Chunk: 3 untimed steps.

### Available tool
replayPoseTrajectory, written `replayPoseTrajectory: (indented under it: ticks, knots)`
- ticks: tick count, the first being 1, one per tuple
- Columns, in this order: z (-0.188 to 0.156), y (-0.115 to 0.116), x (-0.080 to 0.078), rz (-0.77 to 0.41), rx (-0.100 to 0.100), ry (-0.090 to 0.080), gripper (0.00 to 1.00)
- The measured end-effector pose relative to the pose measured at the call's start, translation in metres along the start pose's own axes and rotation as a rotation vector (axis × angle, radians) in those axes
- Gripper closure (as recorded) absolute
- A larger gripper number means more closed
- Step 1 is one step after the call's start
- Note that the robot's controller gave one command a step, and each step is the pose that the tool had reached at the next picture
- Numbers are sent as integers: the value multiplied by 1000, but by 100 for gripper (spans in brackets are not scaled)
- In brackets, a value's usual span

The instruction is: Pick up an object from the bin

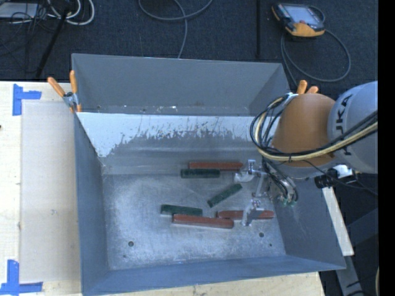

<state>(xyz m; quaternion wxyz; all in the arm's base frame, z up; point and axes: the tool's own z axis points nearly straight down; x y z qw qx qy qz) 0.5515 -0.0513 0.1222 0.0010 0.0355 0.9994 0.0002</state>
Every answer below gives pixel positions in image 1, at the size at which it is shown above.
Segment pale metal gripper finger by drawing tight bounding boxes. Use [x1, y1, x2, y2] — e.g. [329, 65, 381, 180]
[233, 159, 257, 184]
[241, 197, 265, 227]

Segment red-brown flat block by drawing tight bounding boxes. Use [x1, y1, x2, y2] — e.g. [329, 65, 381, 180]
[172, 213, 235, 230]
[216, 209, 275, 220]
[188, 161, 244, 171]

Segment dark green flat block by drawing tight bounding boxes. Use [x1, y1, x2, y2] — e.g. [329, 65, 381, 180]
[207, 183, 243, 208]
[160, 203, 204, 217]
[180, 168, 222, 179]

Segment grey metal bin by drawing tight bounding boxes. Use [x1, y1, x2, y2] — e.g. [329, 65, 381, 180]
[71, 52, 347, 296]

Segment pale wood flat board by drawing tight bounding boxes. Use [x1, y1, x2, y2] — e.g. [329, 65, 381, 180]
[19, 99, 82, 285]

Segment black cylinder on white bracket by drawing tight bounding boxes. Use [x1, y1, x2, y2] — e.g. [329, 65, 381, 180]
[314, 164, 354, 189]

